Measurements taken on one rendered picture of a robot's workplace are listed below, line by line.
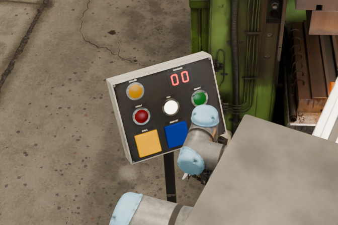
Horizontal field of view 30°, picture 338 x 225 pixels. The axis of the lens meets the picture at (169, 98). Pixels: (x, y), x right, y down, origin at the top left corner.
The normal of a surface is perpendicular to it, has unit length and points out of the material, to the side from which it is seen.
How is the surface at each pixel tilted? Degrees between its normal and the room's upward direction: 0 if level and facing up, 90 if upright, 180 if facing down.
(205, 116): 0
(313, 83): 0
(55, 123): 0
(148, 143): 60
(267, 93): 90
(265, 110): 90
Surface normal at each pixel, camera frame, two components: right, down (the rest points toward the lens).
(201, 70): 0.29, 0.22
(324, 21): -0.07, 0.72
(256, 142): -0.04, -0.69
